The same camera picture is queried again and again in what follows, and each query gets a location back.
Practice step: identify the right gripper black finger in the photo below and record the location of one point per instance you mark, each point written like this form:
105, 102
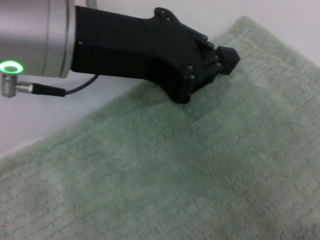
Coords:
225, 55
207, 75

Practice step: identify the green terry towel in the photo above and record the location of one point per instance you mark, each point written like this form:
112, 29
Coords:
175, 162

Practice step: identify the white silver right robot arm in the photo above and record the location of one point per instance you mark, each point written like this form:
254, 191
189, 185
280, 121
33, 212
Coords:
37, 37

